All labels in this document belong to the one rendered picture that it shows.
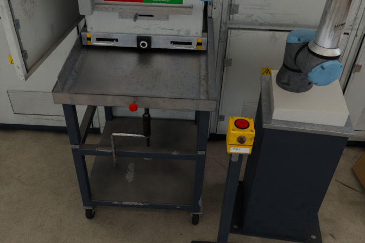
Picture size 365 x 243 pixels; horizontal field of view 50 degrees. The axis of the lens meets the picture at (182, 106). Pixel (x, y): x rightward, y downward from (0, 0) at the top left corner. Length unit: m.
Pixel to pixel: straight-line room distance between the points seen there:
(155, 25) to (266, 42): 0.68
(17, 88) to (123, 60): 0.97
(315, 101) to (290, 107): 0.11
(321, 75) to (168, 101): 0.56
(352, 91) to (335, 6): 1.09
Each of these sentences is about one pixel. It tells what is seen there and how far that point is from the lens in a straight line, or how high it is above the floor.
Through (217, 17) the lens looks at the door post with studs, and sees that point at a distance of 2.03.
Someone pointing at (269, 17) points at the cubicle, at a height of 0.87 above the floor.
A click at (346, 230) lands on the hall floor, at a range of 2.28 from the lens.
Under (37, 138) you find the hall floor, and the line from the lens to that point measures 2.64.
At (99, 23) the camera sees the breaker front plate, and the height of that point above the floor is 0.96.
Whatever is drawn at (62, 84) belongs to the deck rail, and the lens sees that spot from 1.54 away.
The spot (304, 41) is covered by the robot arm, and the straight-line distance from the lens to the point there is 1.53.
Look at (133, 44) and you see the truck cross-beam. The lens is 1.72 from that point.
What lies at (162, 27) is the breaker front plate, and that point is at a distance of 1.68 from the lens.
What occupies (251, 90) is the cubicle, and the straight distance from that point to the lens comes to 2.27.
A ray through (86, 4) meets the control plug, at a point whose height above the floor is 1.10.
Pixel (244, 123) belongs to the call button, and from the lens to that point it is 1.28.
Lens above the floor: 1.74
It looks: 39 degrees down
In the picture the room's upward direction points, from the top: 2 degrees clockwise
